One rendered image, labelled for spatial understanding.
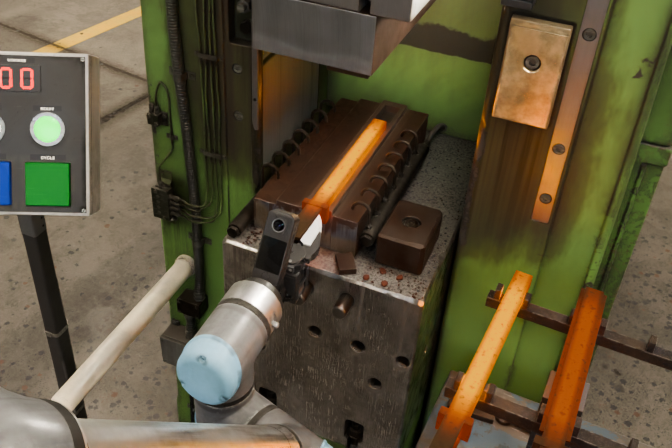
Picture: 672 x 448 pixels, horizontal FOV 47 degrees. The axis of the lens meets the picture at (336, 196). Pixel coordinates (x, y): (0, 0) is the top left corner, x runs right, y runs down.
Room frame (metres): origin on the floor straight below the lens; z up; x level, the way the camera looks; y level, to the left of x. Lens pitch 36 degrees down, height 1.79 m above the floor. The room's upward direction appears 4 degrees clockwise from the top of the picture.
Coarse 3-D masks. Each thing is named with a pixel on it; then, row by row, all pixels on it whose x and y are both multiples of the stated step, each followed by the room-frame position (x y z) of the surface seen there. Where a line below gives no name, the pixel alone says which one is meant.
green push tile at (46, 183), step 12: (36, 168) 1.07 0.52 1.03; (48, 168) 1.07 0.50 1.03; (60, 168) 1.07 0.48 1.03; (36, 180) 1.06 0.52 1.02; (48, 180) 1.06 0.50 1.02; (60, 180) 1.06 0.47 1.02; (36, 192) 1.05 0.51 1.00; (48, 192) 1.05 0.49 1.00; (60, 192) 1.05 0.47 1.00; (36, 204) 1.04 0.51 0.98; (48, 204) 1.04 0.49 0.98; (60, 204) 1.04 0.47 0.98
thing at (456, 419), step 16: (512, 288) 0.92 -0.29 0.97; (528, 288) 0.94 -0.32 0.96; (512, 304) 0.88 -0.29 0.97; (496, 320) 0.84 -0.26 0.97; (512, 320) 0.85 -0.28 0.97; (496, 336) 0.81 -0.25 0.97; (480, 352) 0.78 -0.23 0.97; (496, 352) 0.78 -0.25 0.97; (480, 368) 0.75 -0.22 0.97; (464, 384) 0.72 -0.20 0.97; (480, 384) 0.72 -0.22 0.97; (464, 400) 0.69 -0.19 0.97; (448, 416) 0.65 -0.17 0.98; (464, 416) 0.66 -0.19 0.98; (448, 432) 0.62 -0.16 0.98; (464, 432) 0.64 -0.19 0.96
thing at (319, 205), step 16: (368, 128) 1.33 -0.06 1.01; (384, 128) 1.35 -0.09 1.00; (368, 144) 1.26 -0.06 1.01; (352, 160) 1.20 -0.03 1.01; (336, 176) 1.15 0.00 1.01; (320, 192) 1.09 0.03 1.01; (336, 192) 1.11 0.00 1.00; (304, 208) 1.04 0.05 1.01; (320, 208) 1.04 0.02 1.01; (304, 224) 0.99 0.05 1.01
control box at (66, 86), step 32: (0, 64) 1.16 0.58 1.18; (32, 64) 1.16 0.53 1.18; (64, 64) 1.17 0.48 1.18; (96, 64) 1.22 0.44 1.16; (0, 96) 1.13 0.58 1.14; (32, 96) 1.14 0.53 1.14; (64, 96) 1.14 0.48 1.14; (96, 96) 1.19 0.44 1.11; (32, 128) 1.11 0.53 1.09; (64, 128) 1.11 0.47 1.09; (96, 128) 1.16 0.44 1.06; (0, 160) 1.08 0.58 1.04; (32, 160) 1.08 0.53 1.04; (64, 160) 1.09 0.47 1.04; (96, 160) 1.13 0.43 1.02; (96, 192) 1.10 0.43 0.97
